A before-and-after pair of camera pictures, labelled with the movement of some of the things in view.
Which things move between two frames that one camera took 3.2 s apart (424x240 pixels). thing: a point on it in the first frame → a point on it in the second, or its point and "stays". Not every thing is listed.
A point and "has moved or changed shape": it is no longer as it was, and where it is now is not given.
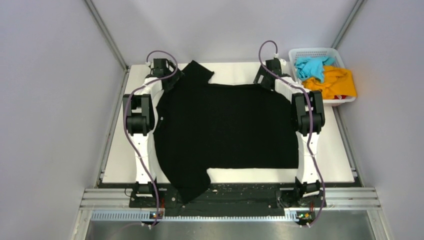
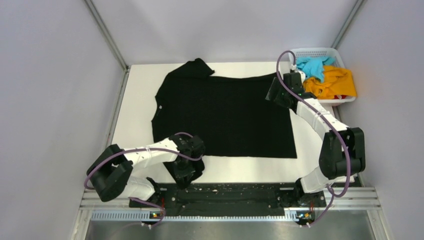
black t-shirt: [199, 126] has moved or changed shape
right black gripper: [262, 71] → [278, 86]
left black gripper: [174, 78] → [187, 172]
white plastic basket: [295, 54] stays
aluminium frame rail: [116, 198] stays
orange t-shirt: [337, 81] stays
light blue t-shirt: [313, 66] stays
